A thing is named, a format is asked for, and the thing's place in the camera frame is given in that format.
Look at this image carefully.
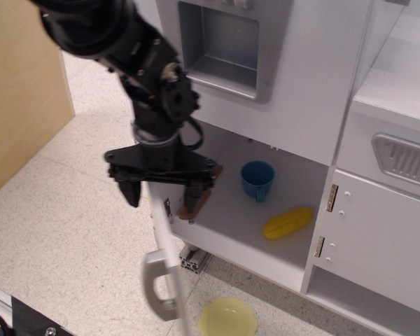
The plywood side panel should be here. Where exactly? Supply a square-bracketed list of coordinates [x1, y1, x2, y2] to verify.
[0, 1, 75, 189]

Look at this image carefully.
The blue plastic cup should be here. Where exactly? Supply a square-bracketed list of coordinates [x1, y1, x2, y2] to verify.
[240, 160, 275, 202]

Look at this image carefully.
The silver fridge door hinge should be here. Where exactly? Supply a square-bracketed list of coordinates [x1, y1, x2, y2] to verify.
[164, 198, 172, 218]

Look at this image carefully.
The silver fridge door handle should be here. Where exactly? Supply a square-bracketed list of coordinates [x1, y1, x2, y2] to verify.
[142, 249, 179, 321]

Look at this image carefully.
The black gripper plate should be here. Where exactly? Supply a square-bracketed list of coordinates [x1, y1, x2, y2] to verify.
[104, 136, 216, 213]

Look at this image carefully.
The silver oven vent panel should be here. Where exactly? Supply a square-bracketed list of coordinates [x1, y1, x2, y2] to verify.
[371, 133, 420, 186]

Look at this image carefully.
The upper brass door hinge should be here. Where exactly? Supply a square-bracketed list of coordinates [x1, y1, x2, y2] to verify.
[325, 184, 339, 212]

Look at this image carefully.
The silver ice dispenser recess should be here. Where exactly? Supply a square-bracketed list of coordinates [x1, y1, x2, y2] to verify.
[156, 1, 293, 104]

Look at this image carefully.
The yellow toy corn cob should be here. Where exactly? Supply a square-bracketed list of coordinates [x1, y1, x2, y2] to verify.
[262, 207, 314, 239]

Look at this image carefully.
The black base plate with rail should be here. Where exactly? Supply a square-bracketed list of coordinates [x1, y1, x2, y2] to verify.
[0, 289, 74, 336]

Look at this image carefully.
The white toy kitchen fridge cabinet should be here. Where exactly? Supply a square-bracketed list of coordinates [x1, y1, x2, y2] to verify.
[160, 1, 379, 292]

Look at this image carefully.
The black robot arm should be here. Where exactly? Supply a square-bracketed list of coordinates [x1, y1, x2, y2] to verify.
[36, 1, 216, 213]

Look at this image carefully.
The pale yellow plastic plate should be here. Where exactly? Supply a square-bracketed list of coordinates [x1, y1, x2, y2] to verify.
[198, 297, 258, 336]

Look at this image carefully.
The wooden toy knife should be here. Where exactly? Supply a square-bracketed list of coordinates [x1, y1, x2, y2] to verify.
[178, 164, 223, 221]

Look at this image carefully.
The white oven cabinet door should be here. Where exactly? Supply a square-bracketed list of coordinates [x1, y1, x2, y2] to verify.
[314, 171, 420, 312]

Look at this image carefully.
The lower brass door hinge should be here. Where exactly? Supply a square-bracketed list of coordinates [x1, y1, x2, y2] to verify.
[314, 236, 325, 258]

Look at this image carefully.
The brass door hinge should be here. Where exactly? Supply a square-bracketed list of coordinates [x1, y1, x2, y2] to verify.
[325, 184, 339, 212]
[314, 236, 325, 258]

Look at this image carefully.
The aluminium extrusion foot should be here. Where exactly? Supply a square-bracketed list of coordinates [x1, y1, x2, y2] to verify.
[179, 245, 211, 274]

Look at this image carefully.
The white low fridge door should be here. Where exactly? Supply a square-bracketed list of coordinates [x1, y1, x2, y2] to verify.
[142, 182, 191, 335]

